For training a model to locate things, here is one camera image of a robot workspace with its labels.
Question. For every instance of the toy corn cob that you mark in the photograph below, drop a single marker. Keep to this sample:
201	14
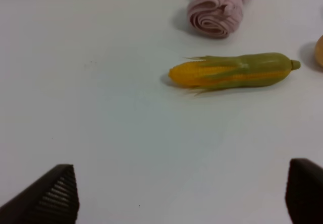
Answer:
211	73

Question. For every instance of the pink towel black band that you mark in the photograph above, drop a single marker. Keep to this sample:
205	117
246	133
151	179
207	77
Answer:
215	18

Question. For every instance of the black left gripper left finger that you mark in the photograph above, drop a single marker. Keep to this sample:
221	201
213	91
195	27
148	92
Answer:
53	198

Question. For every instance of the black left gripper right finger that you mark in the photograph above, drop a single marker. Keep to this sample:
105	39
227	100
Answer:
303	196

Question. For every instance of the toy peach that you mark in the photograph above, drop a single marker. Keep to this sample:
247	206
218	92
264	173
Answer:
318	51

